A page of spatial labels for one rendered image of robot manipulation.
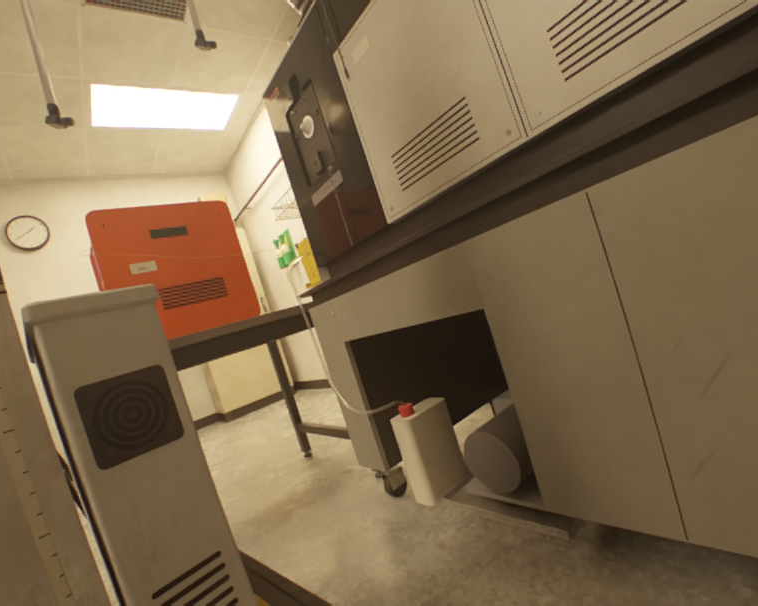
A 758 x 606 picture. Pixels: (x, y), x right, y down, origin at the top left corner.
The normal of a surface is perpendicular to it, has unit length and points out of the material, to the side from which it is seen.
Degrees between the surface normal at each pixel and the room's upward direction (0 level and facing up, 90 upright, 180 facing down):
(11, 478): 90
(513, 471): 90
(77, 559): 90
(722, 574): 0
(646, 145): 90
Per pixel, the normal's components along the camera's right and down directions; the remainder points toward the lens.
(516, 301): -0.76, 0.25
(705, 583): -0.31, -0.95
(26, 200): 0.57, -0.18
